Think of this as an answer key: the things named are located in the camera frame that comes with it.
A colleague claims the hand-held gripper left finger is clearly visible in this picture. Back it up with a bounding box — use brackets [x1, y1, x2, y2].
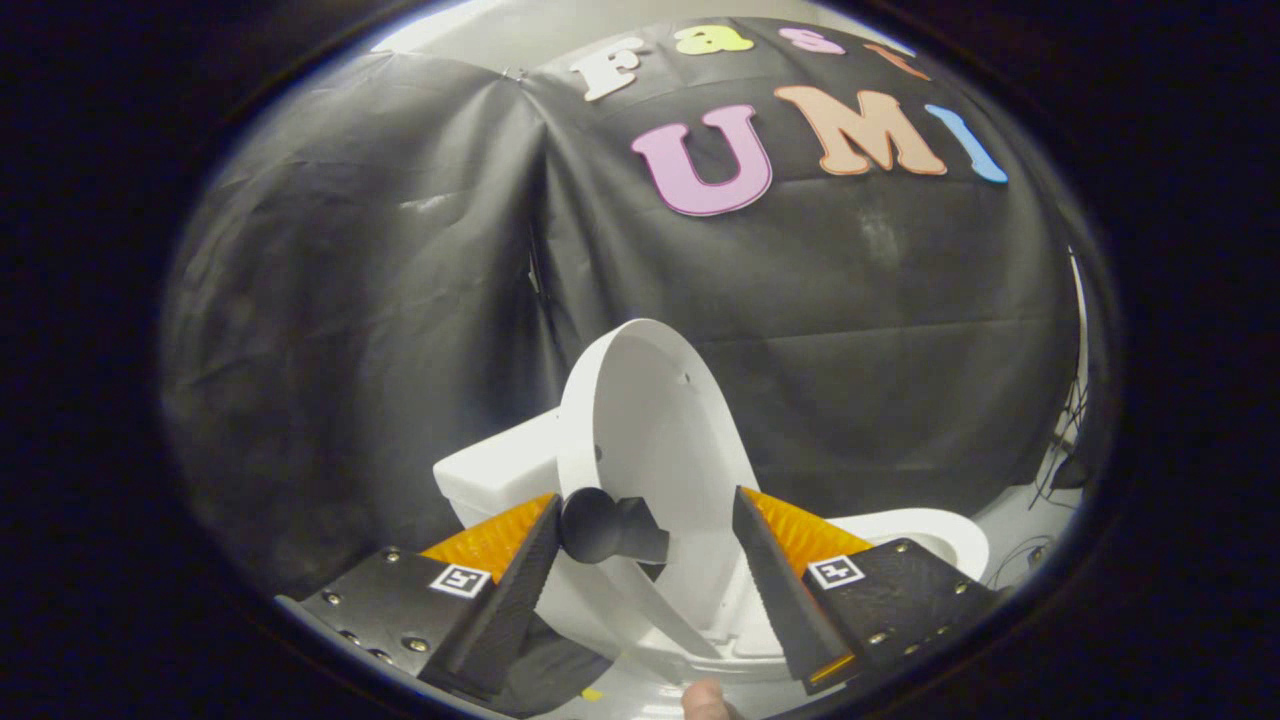
[275, 492, 564, 701]

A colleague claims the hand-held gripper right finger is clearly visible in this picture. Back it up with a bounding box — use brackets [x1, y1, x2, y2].
[732, 486, 1003, 697]

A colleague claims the black lid knob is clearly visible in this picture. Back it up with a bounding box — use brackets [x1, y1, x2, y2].
[560, 487, 671, 567]

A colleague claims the white toilet lid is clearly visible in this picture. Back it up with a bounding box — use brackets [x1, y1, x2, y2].
[556, 318, 763, 661]

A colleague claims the white toilet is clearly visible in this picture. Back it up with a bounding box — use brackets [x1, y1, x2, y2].
[433, 408, 991, 693]

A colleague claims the white toilet seat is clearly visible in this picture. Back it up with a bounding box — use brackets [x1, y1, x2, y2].
[828, 507, 991, 583]

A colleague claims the black backdrop cloth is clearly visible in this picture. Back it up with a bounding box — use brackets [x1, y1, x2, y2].
[160, 15, 1101, 601]

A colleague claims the tangle of black cables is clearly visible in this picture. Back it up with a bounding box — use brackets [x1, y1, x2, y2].
[985, 378, 1093, 591]

